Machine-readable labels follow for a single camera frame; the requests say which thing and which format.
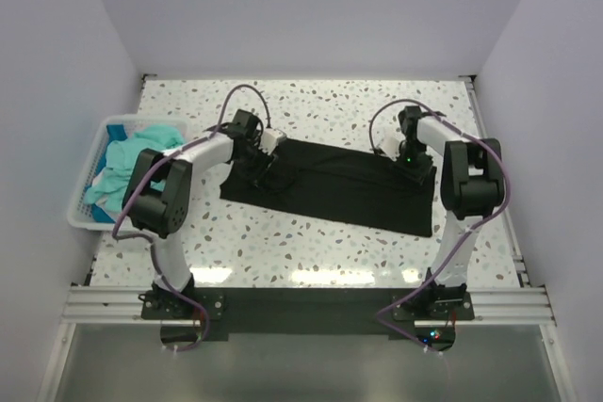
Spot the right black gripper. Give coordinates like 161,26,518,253
388,140,433,191

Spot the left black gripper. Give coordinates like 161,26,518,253
233,141,276,189

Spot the black t shirt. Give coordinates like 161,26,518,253
220,139,435,237

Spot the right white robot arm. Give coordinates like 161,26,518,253
395,106,506,320

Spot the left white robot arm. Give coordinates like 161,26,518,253
112,110,286,319

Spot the blue t shirt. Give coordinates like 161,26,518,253
106,124,128,144

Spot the teal t shirt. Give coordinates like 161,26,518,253
84,124,185,212

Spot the white plastic laundry basket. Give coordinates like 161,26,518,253
66,114,191,232

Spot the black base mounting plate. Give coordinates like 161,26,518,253
138,286,475,351

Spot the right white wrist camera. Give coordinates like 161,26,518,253
378,136,400,161

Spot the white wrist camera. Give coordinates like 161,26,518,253
378,136,400,161
259,128,287,154

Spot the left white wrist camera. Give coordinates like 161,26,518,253
259,128,287,154

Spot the aluminium frame rail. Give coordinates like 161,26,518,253
60,285,149,325

